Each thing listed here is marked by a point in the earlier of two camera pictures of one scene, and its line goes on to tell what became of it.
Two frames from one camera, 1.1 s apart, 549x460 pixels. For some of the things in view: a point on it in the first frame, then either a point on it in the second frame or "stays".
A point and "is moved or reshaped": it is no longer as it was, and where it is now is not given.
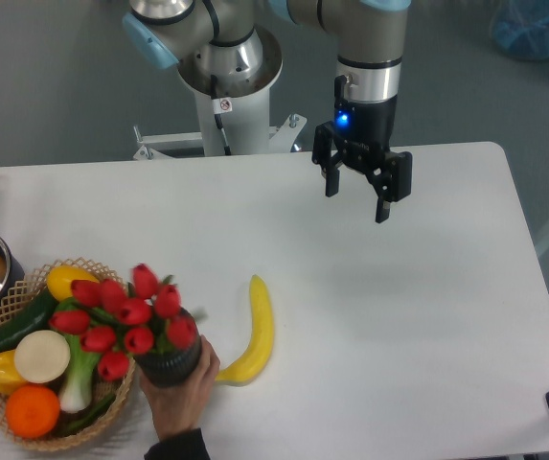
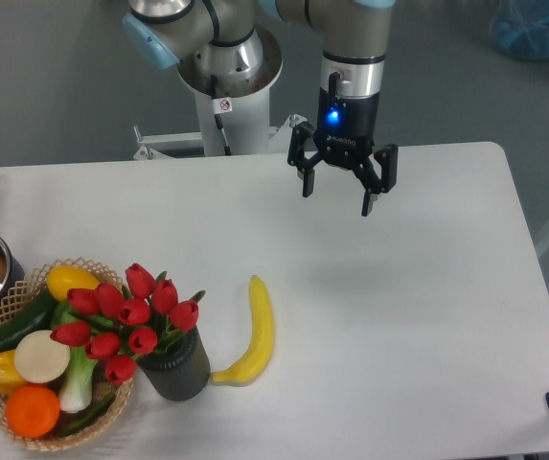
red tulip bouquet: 116,321 is moved or reshaped
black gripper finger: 326,158 → 304,166
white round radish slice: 42,356 stays
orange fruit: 33,411 stays
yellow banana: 258,352 stays
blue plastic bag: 537,30 stays
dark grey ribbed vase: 171,368 is moved or reshaped
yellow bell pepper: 1,374 stays
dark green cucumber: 35,314 stays
